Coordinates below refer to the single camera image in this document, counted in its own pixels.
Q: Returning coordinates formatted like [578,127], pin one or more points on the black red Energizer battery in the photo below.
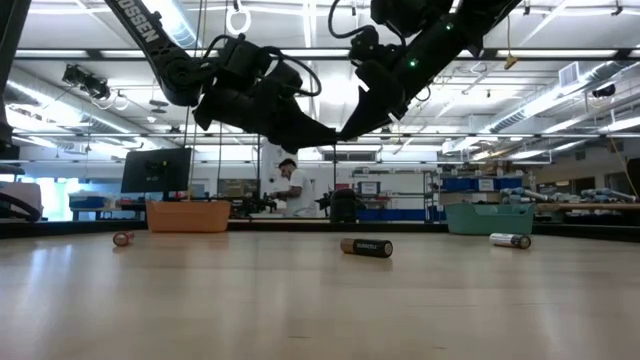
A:
[122,238]

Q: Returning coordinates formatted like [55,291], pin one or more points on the teal plastic bin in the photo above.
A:
[490,220]

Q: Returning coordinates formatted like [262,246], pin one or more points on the black overhead crossbeam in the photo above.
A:
[622,53]

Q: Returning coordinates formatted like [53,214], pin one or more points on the silver Energizer battery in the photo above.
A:
[510,241]

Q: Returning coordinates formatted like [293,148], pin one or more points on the white ceiling vent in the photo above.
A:
[569,75]

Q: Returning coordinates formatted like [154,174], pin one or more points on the white column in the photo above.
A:
[267,170]

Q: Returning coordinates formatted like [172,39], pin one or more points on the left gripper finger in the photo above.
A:
[310,143]
[310,127]

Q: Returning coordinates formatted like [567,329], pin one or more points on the black ceiling speaker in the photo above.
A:
[604,91]

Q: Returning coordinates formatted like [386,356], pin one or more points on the black copper Duracell battery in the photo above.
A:
[367,248]

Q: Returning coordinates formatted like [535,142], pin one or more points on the black office chair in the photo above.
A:
[344,207]

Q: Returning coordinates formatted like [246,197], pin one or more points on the metal shelf rack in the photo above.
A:
[426,195]

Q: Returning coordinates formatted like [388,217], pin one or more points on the blue framed sign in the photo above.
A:
[369,188]

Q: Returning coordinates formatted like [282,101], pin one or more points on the blue plastic crate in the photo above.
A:
[87,202]

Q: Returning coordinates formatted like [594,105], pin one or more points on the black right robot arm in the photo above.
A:
[465,25]

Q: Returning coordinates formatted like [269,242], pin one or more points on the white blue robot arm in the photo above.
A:
[607,194]
[520,194]

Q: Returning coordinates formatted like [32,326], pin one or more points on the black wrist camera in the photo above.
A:
[370,46]
[286,77]

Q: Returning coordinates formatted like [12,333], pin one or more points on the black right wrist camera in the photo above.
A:
[370,46]

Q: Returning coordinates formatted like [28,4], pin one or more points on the row of blue crates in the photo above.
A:
[395,215]

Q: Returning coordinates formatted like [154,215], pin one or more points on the black aluminium extrusion frame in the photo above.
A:
[400,228]

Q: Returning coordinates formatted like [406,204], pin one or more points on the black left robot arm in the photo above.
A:
[175,75]

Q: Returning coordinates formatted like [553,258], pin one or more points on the black monitor on stand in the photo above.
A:
[155,170]

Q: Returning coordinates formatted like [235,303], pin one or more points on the wooden workbench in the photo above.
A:
[590,206]

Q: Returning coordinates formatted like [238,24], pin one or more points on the person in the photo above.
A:
[301,192]

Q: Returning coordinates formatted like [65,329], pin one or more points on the orange plastic bin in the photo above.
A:
[187,217]

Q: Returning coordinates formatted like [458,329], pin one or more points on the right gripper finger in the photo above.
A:
[361,107]
[375,120]

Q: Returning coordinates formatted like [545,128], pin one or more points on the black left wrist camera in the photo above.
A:
[286,77]

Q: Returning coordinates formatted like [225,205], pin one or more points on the blue storage bin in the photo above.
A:
[457,185]
[509,184]

